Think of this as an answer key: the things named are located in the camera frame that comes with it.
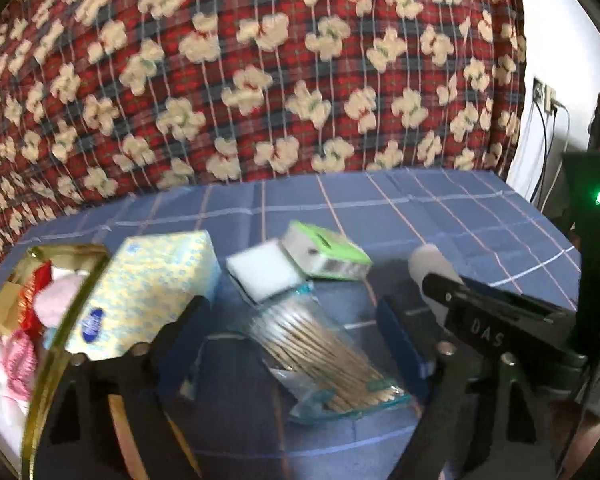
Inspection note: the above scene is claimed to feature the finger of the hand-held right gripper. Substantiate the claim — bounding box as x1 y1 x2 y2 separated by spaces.
421 271 476 333

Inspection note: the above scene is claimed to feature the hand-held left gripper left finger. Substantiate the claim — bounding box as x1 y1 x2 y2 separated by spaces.
35 296 213 480

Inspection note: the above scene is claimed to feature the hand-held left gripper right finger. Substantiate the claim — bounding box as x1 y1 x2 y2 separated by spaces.
375 295 546 480

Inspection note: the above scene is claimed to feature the white foam piece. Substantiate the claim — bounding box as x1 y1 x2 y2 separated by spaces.
409 243 463 326

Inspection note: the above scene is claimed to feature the clear bag of cotton swabs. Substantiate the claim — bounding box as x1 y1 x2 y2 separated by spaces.
247 285 413 426

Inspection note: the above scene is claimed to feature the red gold-patterned pouch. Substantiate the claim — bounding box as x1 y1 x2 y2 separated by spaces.
17 262 53 333

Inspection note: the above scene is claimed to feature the gold tin box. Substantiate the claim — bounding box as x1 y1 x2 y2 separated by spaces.
0 244 112 480

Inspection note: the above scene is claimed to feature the white and pink plush toy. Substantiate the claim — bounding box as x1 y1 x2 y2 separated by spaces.
0 332 38 403

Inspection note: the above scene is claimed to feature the yellow dotted tissue box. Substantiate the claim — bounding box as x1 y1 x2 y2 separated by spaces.
62 230 221 362

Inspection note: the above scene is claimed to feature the blue checked cloth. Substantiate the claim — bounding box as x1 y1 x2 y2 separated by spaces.
0 167 583 480

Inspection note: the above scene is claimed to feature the white sponge block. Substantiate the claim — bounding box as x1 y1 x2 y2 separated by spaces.
225 245 306 306

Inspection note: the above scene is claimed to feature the green and white tissue pack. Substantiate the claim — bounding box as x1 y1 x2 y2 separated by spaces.
280 220 372 281

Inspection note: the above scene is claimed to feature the gold paper sheet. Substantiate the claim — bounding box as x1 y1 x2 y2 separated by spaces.
0 282 23 331

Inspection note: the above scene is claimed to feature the white lining paper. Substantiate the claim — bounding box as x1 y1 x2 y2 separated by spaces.
0 370 31 466

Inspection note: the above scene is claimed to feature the red plaid bear-print blanket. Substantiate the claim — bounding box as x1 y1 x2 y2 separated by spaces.
0 0 526 281

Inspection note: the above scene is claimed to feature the white cable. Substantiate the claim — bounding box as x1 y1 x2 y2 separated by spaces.
545 104 572 211

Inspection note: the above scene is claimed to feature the white wall outlet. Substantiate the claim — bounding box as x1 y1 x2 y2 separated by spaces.
532 77 559 113

